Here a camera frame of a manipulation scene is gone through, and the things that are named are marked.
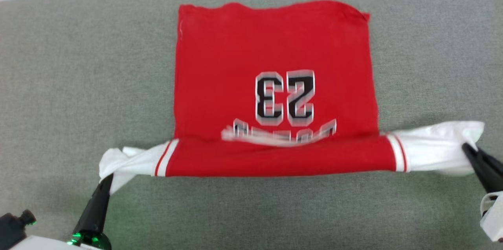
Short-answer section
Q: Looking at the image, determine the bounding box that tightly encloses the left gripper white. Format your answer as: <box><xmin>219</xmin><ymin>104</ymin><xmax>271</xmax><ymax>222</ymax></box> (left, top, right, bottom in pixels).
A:
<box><xmin>10</xmin><ymin>174</ymin><xmax>114</xmax><ymax>250</ymax></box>

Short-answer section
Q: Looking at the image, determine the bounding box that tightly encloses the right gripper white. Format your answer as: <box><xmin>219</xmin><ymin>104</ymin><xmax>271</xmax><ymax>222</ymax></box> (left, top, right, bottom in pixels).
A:
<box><xmin>462</xmin><ymin>143</ymin><xmax>503</xmax><ymax>242</ymax></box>

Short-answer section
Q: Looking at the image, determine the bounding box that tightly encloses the red and white jersey 23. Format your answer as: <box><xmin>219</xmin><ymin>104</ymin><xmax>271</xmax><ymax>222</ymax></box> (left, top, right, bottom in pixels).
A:
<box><xmin>98</xmin><ymin>0</ymin><xmax>486</xmax><ymax>196</ymax></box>

